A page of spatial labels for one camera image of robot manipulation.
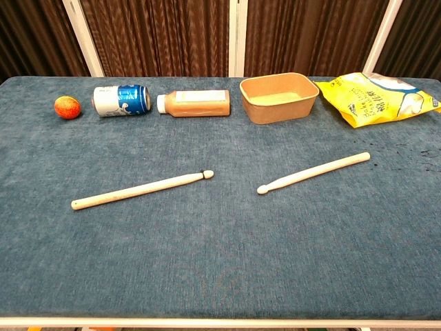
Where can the wooden drumstick with black mark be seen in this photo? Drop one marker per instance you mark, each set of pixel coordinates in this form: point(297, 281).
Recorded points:
point(138, 191)

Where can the plain wooden drumstick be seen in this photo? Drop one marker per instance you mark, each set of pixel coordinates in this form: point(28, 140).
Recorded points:
point(317, 171)

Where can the orange bottle with white cap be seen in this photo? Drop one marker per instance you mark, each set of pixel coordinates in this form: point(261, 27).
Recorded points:
point(196, 107)

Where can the blue fabric table cover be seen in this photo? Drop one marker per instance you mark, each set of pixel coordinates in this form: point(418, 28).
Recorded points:
point(220, 248)

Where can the brown paper food box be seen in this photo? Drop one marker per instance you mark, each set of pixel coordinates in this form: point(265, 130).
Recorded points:
point(279, 107)

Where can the blue white drink can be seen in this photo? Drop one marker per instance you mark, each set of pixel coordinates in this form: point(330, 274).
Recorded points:
point(120, 100)

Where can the brown pleated partition panel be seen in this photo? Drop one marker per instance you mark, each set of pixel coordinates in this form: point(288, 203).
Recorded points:
point(417, 34)
point(155, 34)
point(34, 34)
point(310, 34)

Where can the yellow snack bag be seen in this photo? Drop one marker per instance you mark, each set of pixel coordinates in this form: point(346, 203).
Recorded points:
point(372, 103)

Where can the orange red ball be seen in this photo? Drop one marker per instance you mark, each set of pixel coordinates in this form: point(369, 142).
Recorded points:
point(67, 107)

